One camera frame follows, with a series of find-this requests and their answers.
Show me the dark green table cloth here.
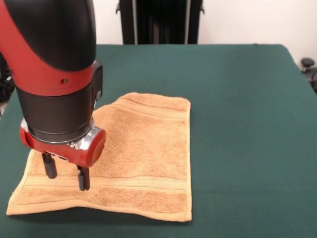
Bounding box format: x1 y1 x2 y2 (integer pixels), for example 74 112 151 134
0 44 317 238

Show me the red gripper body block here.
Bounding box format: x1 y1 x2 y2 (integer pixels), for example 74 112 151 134
19 125 106 168

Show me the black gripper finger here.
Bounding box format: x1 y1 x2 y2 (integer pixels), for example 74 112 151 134
76 165 90 191
41 153 58 179

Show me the black stand column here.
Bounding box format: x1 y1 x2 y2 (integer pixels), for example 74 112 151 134
115 0 206 45

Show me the black equipment and cable pile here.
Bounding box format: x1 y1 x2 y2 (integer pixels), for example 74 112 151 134
0 57 15 103

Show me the tan terry towel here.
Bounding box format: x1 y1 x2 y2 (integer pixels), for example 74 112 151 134
6 92 193 223

